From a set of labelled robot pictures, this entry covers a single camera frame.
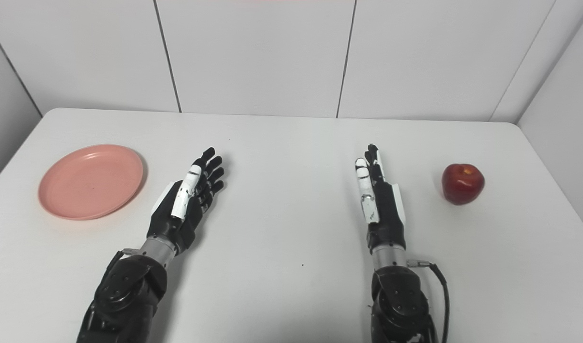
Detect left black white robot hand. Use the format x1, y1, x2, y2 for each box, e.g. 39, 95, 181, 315
147, 147, 225, 256

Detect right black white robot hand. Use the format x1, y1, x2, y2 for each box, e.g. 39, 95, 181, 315
355, 144, 407, 252

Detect red apple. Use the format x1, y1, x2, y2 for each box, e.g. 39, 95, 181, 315
441, 163, 485, 206

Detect pink round plate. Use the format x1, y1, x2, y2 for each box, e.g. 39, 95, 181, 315
38, 144, 144, 221

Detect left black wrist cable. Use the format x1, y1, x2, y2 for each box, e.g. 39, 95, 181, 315
104, 248, 140, 282

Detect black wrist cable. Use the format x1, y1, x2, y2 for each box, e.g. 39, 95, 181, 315
406, 259, 450, 343
104, 248, 140, 282

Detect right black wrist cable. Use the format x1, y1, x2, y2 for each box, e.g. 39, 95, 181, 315
406, 259, 450, 343

